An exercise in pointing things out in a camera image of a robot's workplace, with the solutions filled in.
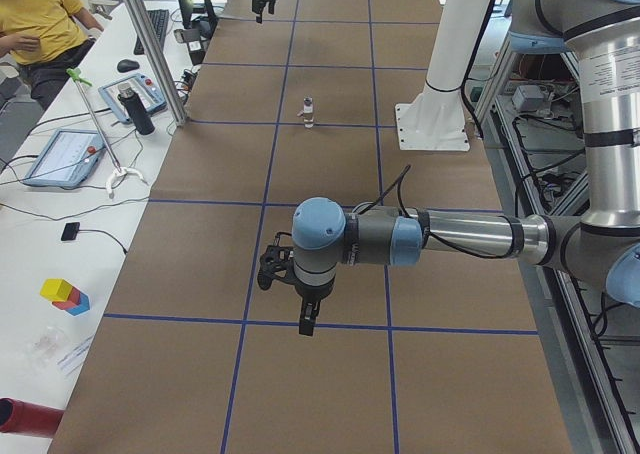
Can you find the small black square sensor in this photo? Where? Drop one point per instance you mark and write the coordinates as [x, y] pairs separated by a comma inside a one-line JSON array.
[[70, 231]]

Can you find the black water bottle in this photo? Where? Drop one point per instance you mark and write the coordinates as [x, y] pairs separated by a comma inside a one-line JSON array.
[[135, 109]]

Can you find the clear plastic bag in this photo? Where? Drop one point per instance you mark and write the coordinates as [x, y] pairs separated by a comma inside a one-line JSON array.
[[45, 347]]

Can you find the red cylinder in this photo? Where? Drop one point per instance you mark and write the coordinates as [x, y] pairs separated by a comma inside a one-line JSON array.
[[24, 418]]

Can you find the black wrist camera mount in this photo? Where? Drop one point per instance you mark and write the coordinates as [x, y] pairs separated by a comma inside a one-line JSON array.
[[276, 264]]

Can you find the yellow red blue block stack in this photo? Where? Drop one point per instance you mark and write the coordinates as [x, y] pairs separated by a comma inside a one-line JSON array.
[[64, 296]]

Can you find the person in yellow shirt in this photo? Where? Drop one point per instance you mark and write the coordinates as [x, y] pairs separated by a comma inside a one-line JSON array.
[[46, 38]]

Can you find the aluminium frame post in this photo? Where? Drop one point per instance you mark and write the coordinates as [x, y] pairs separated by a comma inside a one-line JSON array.
[[142, 26]]

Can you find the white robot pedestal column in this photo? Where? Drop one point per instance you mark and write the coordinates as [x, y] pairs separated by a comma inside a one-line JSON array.
[[435, 119]]

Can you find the near blue teach pendant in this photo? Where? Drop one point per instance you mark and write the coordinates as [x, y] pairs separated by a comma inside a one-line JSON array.
[[68, 158]]

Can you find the black keyboard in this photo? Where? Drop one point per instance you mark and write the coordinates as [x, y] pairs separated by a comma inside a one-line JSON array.
[[159, 19]]

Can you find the grabber reacher tool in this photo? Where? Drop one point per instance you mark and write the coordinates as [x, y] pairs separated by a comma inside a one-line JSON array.
[[119, 172]]

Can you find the black computer mouse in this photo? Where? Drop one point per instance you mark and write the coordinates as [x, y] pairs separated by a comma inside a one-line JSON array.
[[127, 65]]

